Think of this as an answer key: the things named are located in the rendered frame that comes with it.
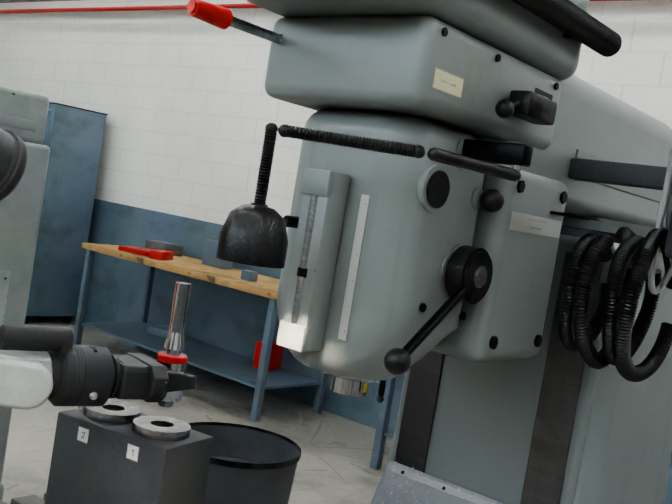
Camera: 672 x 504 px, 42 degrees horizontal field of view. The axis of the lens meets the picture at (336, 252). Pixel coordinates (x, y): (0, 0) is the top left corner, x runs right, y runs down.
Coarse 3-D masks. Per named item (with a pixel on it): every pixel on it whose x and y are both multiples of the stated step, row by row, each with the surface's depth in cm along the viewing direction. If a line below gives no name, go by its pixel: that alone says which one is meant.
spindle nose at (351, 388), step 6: (336, 378) 110; (336, 384) 110; (342, 384) 110; (348, 384) 109; (354, 384) 110; (360, 384) 110; (336, 390) 110; (342, 390) 110; (348, 390) 110; (354, 390) 110; (360, 390) 110; (366, 390) 111; (354, 396) 110; (360, 396) 110
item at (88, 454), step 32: (64, 416) 137; (96, 416) 136; (128, 416) 137; (160, 416) 140; (64, 448) 137; (96, 448) 134; (128, 448) 131; (160, 448) 128; (192, 448) 134; (64, 480) 137; (96, 480) 134; (128, 480) 131; (160, 480) 128; (192, 480) 135
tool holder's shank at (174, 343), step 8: (176, 288) 134; (184, 288) 134; (176, 296) 134; (184, 296) 134; (176, 304) 134; (184, 304) 134; (176, 312) 134; (184, 312) 135; (176, 320) 134; (184, 320) 135; (176, 328) 134; (184, 328) 135; (168, 336) 134; (176, 336) 134; (168, 344) 134; (176, 344) 134; (168, 352) 134; (176, 352) 134
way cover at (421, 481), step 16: (400, 464) 150; (384, 480) 150; (400, 480) 148; (416, 480) 147; (432, 480) 145; (384, 496) 148; (400, 496) 147; (416, 496) 145; (432, 496) 144; (448, 496) 143; (464, 496) 141; (480, 496) 140
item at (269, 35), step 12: (192, 0) 95; (192, 12) 95; (204, 12) 96; (216, 12) 97; (228, 12) 98; (216, 24) 98; (228, 24) 99; (240, 24) 100; (252, 24) 102; (264, 36) 104; (276, 36) 105
